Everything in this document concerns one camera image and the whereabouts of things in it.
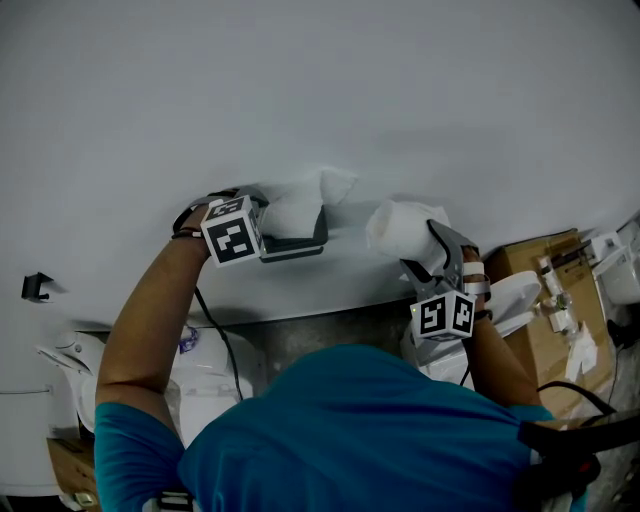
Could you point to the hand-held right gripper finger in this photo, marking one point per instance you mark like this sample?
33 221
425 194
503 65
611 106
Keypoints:
441 234
415 274

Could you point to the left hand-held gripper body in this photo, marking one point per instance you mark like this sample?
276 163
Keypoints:
231 237

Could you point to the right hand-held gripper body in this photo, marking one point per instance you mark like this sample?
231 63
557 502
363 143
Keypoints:
442 317

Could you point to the new white toilet paper roll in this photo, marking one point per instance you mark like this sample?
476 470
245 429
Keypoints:
400 232

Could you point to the black toilet paper holder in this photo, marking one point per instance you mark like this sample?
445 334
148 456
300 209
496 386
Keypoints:
295 247

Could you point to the old white toilet paper roll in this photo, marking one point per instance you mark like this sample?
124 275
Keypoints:
295 210

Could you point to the person's left forearm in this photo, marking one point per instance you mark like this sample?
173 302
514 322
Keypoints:
145 320

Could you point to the person's right forearm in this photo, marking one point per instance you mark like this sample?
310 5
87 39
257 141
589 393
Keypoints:
492 360

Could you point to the person's right hand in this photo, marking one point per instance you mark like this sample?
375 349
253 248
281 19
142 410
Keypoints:
475 275

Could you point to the black wrist watch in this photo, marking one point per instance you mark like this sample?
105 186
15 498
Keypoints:
483 315

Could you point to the black wrist band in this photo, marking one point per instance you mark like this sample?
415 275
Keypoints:
187 233

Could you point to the white plumbing fittings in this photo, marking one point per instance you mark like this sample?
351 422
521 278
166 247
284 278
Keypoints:
555 295

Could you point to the large brown cardboard box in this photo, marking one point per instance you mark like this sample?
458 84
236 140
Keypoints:
550 360

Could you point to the crumpled white paper sheet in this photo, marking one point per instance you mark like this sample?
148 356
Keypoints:
582 350

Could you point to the person's teal shirt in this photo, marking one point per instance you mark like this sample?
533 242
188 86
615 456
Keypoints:
350 435

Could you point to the small brown cardboard box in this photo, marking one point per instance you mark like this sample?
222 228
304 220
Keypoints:
70 470

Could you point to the black wall hook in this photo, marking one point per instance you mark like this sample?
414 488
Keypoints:
34 287

